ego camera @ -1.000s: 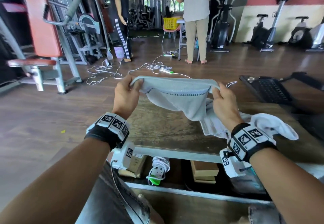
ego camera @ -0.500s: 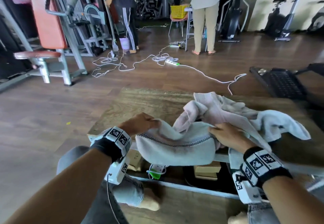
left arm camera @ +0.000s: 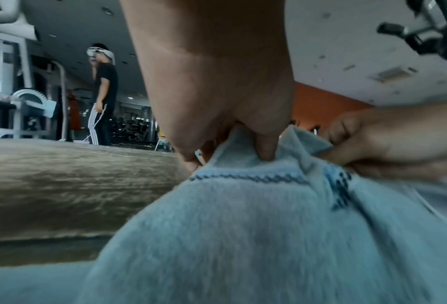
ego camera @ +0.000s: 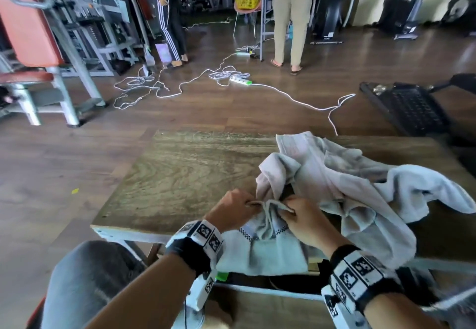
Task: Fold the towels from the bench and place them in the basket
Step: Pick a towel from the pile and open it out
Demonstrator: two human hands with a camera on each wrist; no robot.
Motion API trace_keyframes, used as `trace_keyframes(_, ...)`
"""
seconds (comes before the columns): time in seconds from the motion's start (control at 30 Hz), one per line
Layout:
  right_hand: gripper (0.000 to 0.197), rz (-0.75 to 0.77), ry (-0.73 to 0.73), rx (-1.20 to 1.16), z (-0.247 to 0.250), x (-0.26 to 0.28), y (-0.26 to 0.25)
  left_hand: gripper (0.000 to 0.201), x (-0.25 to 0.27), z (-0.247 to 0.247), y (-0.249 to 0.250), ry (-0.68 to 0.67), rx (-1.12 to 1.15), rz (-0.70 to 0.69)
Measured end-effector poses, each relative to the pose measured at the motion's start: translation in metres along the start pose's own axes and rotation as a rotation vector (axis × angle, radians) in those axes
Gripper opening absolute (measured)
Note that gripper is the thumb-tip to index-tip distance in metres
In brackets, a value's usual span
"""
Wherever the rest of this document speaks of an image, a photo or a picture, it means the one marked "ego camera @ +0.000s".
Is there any grey towel striped border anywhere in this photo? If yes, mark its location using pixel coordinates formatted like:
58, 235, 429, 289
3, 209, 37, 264
215, 198, 312, 277

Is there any person's left leg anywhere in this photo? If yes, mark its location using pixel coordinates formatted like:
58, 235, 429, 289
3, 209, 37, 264
40, 239, 148, 329

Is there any orange padded gym machine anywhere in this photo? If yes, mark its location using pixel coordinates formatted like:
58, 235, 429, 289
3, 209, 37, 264
0, 0, 109, 129

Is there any black exercise bike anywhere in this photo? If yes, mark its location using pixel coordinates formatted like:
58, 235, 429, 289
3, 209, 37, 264
440, 0, 476, 39

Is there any person's right hand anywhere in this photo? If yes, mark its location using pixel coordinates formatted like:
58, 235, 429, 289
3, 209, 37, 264
276, 194, 353, 260

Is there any white folding table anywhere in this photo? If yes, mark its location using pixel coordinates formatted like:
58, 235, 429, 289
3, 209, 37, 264
254, 0, 277, 62

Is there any heap of grey towels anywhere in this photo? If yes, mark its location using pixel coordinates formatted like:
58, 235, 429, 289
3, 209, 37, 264
254, 130, 476, 272

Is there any purple waste bin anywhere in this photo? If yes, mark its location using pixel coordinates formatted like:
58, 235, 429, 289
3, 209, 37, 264
153, 42, 173, 64

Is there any person's left hand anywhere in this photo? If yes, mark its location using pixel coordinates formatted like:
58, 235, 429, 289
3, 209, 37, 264
202, 188, 264, 234

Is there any long white cable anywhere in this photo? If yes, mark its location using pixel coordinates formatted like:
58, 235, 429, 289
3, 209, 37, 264
250, 82, 357, 137

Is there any black wristband with marker tags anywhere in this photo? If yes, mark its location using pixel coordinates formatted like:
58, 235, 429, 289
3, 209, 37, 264
328, 243, 405, 315
164, 219, 227, 278

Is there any black elliptical trainer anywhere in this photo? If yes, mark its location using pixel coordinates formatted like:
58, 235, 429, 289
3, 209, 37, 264
309, 0, 357, 47

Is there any black gym equipment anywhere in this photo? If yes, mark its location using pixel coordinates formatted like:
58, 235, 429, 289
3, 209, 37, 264
374, 0, 433, 41

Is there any grey weight machine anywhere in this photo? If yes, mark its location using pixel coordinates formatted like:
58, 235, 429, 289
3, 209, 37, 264
66, 0, 150, 78

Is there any orange chair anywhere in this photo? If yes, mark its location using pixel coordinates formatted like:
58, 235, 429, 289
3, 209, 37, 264
232, 2, 264, 40

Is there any person's left forearm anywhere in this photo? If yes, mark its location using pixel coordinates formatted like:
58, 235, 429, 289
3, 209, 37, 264
83, 252, 198, 329

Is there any person's right forearm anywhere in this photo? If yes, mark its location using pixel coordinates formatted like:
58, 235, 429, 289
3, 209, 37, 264
361, 290, 451, 329

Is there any black basket orange rim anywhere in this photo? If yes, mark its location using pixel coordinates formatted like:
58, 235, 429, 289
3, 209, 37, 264
24, 294, 48, 329

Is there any tangled white cable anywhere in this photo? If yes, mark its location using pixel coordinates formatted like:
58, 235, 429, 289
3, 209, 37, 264
207, 44, 262, 88

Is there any looped white cable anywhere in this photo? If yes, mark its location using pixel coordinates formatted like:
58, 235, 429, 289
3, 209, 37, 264
112, 62, 225, 111

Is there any black perforated platform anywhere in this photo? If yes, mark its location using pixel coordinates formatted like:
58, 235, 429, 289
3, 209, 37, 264
358, 72, 476, 146

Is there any low wooden table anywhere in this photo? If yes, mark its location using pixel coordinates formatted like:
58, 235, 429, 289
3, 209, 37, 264
90, 223, 476, 304

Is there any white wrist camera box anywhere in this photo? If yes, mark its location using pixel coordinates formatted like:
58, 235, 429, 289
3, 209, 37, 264
321, 283, 373, 329
184, 270, 219, 314

